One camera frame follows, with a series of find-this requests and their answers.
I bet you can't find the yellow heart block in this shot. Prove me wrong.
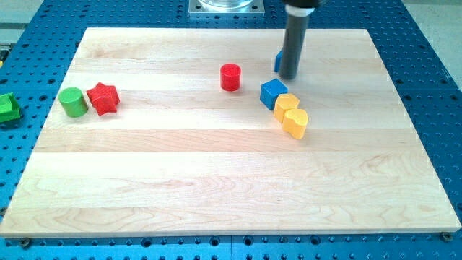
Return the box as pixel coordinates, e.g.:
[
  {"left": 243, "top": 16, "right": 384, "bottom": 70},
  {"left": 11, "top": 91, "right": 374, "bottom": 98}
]
[{"left": 282, "top": 108, "right": 309, "bottom": 139}]

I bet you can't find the yellow hexagon block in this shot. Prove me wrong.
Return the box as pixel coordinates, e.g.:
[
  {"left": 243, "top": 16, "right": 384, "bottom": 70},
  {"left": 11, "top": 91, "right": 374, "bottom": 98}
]
[{"left": 273, "top": 93, "right": 300, "bottom": 123}]

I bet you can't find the light wooden board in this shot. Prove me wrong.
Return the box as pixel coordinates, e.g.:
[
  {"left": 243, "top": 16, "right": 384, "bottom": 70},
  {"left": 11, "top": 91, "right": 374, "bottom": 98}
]
[{"left": 1, "top": 27, "right": 461, "bottom": 238}]

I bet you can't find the green cylinder block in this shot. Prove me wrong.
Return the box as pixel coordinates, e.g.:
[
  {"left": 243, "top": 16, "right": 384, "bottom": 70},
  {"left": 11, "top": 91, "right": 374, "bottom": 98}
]
[{"left": 58, "top": 87, "right": 88, "bottom": 118}]

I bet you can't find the green block off board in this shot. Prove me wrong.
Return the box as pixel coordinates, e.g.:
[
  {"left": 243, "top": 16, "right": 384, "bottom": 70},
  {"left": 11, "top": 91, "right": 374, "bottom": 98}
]
[{"left": 0, "top": 92, "right": 21, "bottom": 123}]

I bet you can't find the blue cube block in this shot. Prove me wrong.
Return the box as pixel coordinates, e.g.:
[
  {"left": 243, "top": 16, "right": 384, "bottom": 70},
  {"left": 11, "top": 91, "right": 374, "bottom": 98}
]
[{"left": 259, "top": 79, "right": 288, "bottom": 111}]

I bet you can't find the black robot arm end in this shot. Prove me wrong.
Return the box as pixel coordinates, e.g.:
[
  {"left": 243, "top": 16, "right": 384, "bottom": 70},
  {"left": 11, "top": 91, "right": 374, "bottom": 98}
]
[{"left": 282, "top": 0, "right": 328, "bottom": 8}]

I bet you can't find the red star block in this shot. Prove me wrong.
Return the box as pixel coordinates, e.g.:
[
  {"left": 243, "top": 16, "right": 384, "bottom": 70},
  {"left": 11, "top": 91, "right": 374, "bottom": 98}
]
[{"left": 86, "top": 82, "right": 120, "bottom": 116}]

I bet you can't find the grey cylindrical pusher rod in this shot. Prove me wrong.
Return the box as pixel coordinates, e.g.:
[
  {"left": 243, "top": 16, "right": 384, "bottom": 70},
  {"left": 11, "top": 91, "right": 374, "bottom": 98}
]
[{"left": 279, "top": 4, "right": 315, "bottom": 80}]

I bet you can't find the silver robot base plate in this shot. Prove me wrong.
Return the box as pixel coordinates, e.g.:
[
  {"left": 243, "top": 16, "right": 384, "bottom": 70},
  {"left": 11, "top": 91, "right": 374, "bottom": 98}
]
[{"left": 188, "top": 0, "right": 265, "bottom": 17}]

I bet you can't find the blue triangle block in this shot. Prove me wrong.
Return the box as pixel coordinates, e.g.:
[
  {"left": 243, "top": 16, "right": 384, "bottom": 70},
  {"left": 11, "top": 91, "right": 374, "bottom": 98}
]
[{"left": 274, "top": 51, "right": 282, "bottom": 73}]

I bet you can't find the red cylinder block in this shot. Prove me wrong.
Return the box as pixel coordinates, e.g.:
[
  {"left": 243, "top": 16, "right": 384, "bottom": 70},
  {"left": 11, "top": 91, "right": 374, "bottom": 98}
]
[{"left": 220, "top": 64, "right": 241, "bottom": 92}]

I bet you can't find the blue perforated metal table plate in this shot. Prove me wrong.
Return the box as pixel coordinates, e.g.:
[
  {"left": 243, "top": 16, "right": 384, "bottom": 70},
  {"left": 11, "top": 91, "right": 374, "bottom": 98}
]
[{"left": 1, "top": 1, "right": 461, "bottom": 259}]

